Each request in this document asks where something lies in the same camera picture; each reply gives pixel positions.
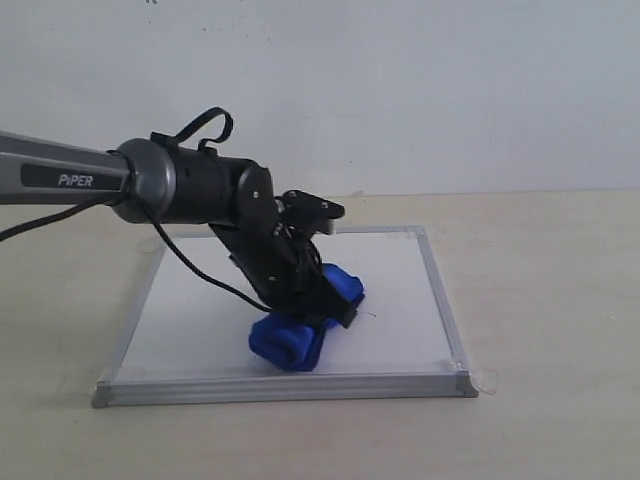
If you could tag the blue cloth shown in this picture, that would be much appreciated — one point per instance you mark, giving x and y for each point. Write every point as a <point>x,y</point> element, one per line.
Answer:
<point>291,346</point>

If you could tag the clear tape corner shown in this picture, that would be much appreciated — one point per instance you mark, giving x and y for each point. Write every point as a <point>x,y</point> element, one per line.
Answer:
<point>435,235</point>
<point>79,382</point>
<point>485,380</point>

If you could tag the clear tape front left corner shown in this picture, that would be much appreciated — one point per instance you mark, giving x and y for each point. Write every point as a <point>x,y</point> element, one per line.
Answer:
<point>79,382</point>

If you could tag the clear tape front right corner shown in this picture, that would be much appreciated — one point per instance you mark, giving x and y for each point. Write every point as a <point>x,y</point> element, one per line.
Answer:
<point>485,380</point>

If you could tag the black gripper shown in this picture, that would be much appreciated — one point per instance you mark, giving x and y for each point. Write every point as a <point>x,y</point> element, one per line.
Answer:
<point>285,271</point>

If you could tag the white board with aluminium frame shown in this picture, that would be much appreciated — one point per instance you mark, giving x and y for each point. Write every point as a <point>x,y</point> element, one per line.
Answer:
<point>186,342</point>

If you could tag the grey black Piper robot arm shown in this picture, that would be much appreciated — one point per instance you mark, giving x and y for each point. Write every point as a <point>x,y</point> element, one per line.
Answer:
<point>156,181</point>

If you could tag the clear tape back right corner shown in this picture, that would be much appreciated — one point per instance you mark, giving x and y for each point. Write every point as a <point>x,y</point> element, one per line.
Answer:
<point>435,235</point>

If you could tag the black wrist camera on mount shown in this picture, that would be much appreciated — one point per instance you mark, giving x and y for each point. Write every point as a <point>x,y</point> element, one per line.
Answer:
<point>308,214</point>

